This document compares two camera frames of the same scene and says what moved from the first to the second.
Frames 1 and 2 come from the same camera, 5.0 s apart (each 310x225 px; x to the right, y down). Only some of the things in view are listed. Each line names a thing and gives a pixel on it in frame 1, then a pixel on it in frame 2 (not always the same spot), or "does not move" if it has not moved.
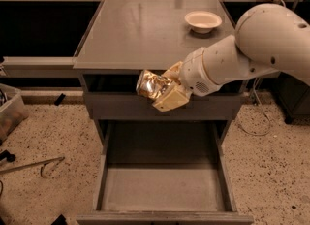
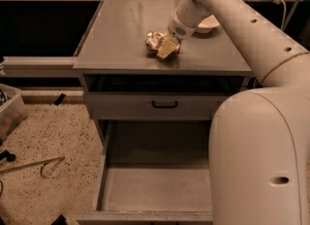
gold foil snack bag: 152,84 -> 153,40
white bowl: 202,21 does not move
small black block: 59,99 does not move
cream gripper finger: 176,95 -> 168,48
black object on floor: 9,156 does not move
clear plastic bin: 13,111 does not move
